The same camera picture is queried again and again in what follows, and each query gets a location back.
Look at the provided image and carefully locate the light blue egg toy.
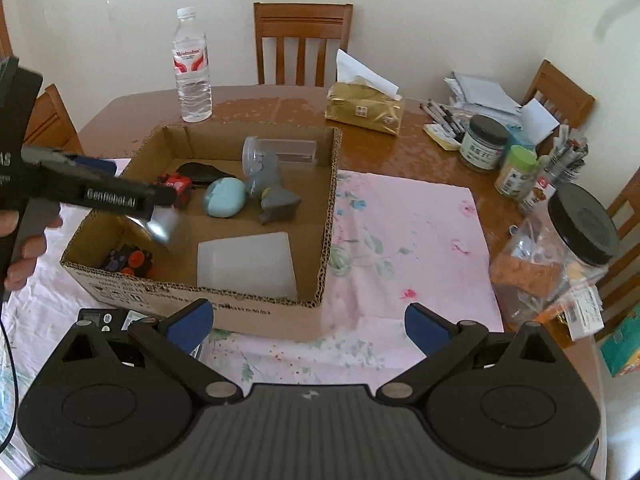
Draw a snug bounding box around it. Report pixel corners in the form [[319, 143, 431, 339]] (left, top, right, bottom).
[[202, 177, 248, 219]]

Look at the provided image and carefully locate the stack of white papers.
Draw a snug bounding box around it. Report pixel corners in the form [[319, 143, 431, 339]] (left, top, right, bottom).
[[444, 71, 524, 116]]

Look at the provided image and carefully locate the clear plastic bag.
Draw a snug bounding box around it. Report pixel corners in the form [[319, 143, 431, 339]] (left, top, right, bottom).
[[488, 220, 577, 324]]

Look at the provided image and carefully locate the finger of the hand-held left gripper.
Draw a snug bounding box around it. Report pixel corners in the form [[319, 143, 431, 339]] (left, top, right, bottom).
[[47, 149, 117, 177], [30, 159, 177, 222]]

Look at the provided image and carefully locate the teal cardboard box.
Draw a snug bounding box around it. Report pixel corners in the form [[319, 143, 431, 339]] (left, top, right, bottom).
[[599, 305, 640, 379]]

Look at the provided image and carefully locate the white card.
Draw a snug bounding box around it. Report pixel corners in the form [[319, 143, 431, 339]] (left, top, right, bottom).
[[520, 98, 561, 139]]

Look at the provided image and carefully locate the gold tissue pack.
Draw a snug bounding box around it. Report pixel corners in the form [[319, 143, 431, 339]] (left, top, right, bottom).
[[324, 49, 405, 137]]

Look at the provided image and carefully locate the wooden chair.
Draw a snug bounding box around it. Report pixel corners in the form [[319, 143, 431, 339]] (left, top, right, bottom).
[[522, 60, 596, 131], [253, 2, 355, 87], [594, 170, 640, 342], [22, 84, 85, 156]]

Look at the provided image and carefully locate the person's left hand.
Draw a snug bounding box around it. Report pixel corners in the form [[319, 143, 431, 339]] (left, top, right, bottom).
[[0, 210, 65, 292]]

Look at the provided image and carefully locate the black toy with orange wheels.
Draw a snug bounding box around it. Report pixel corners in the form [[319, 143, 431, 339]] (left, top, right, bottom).
[[102, 243, 154, 279]]

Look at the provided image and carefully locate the grey elephant toy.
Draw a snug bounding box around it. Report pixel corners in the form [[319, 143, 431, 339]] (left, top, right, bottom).
[[244, 152, 304, 226]]

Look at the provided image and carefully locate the wooden door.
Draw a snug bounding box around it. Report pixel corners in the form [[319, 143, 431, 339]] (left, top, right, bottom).
[[0, 0, 14, 59]]

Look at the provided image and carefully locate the yellow sticky note pad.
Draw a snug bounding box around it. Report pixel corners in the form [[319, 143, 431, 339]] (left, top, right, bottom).
[[423, 122, 464, 152]]

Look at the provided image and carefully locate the small teal box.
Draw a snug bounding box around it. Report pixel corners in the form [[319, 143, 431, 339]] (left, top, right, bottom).
[[507, 127, 536, 154]]

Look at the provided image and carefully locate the clear plastic jar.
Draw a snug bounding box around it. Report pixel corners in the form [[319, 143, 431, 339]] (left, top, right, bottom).
[[242, 136, 319, 179]]

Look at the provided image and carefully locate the small snack packet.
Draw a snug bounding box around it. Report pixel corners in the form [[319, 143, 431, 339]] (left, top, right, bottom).
[[561, 285, 606, 345]]

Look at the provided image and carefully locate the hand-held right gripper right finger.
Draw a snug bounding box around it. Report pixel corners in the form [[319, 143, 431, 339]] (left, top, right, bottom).
[[376, 302, 558, 404]]

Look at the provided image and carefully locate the bundle of marker pens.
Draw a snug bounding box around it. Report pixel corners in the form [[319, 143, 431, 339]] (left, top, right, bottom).
[[419, 100, 474, 141]]

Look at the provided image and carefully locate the clear container of pens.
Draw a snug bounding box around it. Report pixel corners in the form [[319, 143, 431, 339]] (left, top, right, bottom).
[[519, 127, 589, 216]]

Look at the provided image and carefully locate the metal spoon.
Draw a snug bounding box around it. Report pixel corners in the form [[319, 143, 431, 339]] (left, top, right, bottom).
[[126, 204, 177, 247]]

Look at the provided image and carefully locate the pink floral cloth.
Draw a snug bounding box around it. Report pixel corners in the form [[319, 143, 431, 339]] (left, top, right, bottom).
[[0, 157, 505, 463]]

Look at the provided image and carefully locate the clear water bottle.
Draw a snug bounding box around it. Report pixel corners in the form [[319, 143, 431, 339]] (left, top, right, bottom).
[[172, 7, 213, 124]]

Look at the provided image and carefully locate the dark-lidded glass jar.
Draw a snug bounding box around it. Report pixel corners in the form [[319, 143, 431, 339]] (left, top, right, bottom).
[[460, 114, 511, 174]]

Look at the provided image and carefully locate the large black-lidded plastic jar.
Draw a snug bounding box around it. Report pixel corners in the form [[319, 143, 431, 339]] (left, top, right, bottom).
[[547, 183, 621, 313]]

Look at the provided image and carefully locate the red toy car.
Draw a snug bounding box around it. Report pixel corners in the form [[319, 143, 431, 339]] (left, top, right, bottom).
[[157, 172, 194, 209]]

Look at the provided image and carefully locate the green-lidded spice jar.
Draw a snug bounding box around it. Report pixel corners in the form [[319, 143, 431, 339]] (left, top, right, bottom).
[[494, 145, 539, 196]]

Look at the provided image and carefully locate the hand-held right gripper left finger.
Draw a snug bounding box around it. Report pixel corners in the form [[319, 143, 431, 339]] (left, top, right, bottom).
[[60, 298, 240, 405]]

